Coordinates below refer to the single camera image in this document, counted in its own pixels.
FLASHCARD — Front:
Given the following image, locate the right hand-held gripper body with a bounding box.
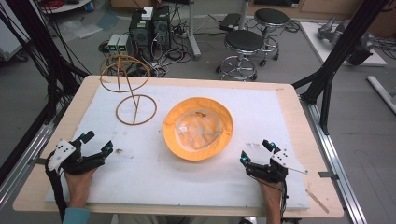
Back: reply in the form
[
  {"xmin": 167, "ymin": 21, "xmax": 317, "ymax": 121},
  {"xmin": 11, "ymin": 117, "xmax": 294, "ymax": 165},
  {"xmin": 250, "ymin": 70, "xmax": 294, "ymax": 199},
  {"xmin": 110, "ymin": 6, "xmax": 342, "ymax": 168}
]
[{"xmin": 245, "ymin": 148, "xmax": 309, "ymax": 184}]

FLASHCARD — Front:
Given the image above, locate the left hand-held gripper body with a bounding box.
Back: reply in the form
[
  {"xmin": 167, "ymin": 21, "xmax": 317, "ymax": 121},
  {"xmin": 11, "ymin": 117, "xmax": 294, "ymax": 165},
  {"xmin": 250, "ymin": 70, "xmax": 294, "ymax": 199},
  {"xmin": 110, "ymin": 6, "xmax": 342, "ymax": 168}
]
[{"xmin": 47, "ymin": 138, "xmax": 106, "ymax": 176}]

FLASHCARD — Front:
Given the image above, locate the wooden hat stand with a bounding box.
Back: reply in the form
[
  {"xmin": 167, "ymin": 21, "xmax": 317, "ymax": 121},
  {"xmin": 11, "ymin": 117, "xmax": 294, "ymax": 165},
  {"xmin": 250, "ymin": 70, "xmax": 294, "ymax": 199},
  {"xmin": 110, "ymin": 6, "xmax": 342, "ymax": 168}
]
[{"xmin": 99, "ymin": 51, "xmax": 159, "ymax": 127}]

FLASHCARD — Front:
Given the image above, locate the orange bucket hat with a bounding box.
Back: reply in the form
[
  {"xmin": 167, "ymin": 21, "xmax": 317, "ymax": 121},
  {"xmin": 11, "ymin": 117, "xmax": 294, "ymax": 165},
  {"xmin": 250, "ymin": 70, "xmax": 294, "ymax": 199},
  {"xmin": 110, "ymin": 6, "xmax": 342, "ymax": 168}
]
[{"xmin": 162, "ymin": 96, "xmax": 234, "ymax": 162}]

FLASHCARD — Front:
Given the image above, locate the person's right hand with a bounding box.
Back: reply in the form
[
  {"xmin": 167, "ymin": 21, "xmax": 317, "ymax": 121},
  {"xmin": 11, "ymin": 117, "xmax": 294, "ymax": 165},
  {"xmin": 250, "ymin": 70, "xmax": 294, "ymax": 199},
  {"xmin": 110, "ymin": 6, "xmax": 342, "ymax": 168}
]
[{"xmin": 258, "ymin": 179, "xmax": 283, "ymax": 217}]

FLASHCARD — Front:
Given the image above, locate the person's left hand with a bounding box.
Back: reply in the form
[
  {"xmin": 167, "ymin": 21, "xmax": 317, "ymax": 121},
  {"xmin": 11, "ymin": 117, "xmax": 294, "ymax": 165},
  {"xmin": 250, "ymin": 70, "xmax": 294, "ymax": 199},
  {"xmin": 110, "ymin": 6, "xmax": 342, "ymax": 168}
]
[{"xmin": 63, "ymin": 167, "xmax": 98, "ymax": 208}]

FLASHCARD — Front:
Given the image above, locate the thin wooden stick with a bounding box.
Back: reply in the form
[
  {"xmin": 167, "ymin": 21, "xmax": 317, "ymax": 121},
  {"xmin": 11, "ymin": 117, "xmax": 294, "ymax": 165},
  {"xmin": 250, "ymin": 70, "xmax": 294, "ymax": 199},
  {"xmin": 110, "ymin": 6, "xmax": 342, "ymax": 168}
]
[{"xmin": 305, "ymin": 188, "xmax": 331, "ymax": 215}]

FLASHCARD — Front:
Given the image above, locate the grey tape strip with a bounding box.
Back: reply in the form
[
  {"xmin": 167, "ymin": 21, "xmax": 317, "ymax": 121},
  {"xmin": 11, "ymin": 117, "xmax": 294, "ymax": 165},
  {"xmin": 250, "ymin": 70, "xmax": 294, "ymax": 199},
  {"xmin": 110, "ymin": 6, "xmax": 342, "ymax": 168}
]
[{"xmin": 318, "ymin": 170, "xmax": 340, "ymax": 182}]

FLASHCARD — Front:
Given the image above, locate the white foam mat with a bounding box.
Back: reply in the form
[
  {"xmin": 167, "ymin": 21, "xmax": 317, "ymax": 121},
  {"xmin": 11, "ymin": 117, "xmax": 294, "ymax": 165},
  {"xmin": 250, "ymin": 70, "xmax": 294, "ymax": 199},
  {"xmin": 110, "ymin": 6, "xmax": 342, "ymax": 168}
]
[{"xmin": 44, "ymin": 82, "xmax": 311, "ymax": 211}]

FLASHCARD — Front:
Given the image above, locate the small grey device box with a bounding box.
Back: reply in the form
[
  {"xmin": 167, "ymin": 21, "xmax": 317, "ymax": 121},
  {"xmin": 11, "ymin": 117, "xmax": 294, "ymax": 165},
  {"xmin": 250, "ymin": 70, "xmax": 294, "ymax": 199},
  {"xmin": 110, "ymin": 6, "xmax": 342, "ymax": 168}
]
[
  {"xmin": 117, "ymin": 33, "xmax": 131, "ymax": 54},
  {"xmin": 106, "ymin": 33, "xmax": 121, "ymax": 54}
]

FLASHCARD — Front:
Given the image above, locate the large black round stool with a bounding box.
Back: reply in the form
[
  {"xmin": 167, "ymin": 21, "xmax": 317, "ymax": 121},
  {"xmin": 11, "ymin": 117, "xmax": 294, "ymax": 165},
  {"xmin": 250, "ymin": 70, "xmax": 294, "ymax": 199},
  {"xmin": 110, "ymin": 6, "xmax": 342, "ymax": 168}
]
[{"xmin": 215, "ymin": 29, "xmax": 266, "ymax": 82}]

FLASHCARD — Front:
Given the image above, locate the white floor board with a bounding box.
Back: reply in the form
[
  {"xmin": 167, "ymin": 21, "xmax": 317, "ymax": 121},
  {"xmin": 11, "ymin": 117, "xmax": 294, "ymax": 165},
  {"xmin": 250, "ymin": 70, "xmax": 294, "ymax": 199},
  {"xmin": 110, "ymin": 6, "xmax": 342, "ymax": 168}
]
[{"xmin": 299, "ymin": 21, "xmax": 388, "ymax": 68}]

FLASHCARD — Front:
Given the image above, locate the black computer tower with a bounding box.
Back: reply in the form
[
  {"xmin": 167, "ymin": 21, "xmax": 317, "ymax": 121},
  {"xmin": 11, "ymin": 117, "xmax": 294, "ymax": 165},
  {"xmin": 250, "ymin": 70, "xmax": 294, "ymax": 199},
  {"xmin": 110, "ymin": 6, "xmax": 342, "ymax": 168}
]
[
  {"xmin": 128, "ymin": 8, "xmax": 154, "ymax": 63},
  {"xmin": 151, "ymin": 5, "xmax": 172, "ymax": 53}
]

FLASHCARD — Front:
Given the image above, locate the white pole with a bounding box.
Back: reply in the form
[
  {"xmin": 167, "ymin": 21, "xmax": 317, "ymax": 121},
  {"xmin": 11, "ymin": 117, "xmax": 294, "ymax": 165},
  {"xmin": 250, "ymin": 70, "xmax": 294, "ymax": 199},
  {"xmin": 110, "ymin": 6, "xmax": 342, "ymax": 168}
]
[{"xmin": 365, "ymin": 75, "xmax": 396, "ymax": 116}]

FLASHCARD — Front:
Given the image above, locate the small black round stool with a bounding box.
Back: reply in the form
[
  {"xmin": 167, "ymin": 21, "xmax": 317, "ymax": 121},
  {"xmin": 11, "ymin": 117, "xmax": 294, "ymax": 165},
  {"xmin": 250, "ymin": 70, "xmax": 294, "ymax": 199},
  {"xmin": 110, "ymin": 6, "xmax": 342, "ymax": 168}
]
[{"xmin": 253, "ymin": 7, "xmax": 290, "ymax": 68}]

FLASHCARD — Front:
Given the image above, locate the flat black case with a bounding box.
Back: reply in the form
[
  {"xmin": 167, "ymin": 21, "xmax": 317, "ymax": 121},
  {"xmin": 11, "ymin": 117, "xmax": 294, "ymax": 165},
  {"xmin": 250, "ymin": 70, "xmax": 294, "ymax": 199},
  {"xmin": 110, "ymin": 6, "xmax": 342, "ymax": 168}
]
[{"xmin": 218, "ymin": 12, "xmax": 243, "ymax": 33}]

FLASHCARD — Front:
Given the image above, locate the white round table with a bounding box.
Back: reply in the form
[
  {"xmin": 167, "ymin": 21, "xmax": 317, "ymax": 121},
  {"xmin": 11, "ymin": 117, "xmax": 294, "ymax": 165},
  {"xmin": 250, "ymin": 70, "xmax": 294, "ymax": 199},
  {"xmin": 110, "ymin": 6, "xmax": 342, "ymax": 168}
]
[{"xmin": 39, "ymin": 0, "xmax": 95, "ymax": 15}]

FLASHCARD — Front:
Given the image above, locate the grey desk leg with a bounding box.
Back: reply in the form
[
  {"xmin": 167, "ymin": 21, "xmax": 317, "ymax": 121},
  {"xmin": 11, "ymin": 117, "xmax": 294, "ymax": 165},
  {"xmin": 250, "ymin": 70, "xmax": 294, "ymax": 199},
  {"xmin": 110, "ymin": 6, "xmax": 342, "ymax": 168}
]
[{"xmin": 186, "ymin": 0, "xmax": 203, "ymax": 61}]

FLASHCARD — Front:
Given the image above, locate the white box on computer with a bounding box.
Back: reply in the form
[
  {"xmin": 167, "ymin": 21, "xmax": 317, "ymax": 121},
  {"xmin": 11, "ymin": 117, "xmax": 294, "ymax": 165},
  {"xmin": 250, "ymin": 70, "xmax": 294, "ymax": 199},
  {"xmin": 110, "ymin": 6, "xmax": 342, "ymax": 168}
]
[{"xmin": 140, "ymin": 6, "xmax": 154, "ymax": 21}]

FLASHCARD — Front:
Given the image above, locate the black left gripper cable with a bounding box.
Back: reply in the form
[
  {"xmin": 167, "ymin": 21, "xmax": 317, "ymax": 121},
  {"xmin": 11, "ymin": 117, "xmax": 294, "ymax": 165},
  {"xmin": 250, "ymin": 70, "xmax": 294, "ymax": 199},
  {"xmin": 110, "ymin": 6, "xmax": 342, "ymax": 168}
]
[{"xmin": 44, "ymin": 158, "xmax": 68, "ymax": 222}]

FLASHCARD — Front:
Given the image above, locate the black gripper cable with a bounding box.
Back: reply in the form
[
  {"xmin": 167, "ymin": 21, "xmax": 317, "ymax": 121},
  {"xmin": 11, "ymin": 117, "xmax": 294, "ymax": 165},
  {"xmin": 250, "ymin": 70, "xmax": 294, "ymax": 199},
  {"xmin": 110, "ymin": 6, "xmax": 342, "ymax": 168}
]
[
  {"xmin": 248, "ymin": 176, "xmax": 290, "ymax": 224},
  {"xmin": 44, "ymin": 158, "xmax": 68, "ymax": 222}
]

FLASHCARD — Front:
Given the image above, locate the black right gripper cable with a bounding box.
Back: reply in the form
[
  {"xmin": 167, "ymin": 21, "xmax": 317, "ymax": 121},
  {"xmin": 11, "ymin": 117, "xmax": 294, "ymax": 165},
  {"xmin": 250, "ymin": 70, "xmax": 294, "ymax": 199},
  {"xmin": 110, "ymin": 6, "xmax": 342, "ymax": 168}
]
[{"xmin": 248, "ymin": 176, "xmax": 290, "ymax": 224}]

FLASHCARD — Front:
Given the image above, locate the aluminium table rail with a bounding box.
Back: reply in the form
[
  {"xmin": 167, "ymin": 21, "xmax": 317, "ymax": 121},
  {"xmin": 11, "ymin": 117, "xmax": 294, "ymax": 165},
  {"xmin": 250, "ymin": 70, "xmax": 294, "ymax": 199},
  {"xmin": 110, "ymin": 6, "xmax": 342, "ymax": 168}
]
[
  {"xmin": 0, "ymin": 119, "xmax": 59, "ymax": 206},
  {"xmin": 299, "ymin": 94, "xmax": 369, "ymax": 224}
]

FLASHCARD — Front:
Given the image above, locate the black frame strut with cables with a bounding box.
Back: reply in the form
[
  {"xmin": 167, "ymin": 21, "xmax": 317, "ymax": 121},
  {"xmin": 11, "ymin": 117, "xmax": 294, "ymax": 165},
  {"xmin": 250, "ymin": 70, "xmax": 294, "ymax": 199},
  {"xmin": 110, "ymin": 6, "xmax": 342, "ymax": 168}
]
[{"xmin": 0, "ymin": 0, "xmax": 92, "ymax": 125}]

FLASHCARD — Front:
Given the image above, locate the tangle of floor cables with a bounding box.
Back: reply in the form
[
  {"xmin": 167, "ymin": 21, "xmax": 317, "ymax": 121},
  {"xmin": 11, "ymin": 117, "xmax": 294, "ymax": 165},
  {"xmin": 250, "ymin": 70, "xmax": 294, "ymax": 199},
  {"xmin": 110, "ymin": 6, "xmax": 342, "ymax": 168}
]
[{"xmin": 98, "ymin": 18, "xmax": 200, "ymax": 78}]

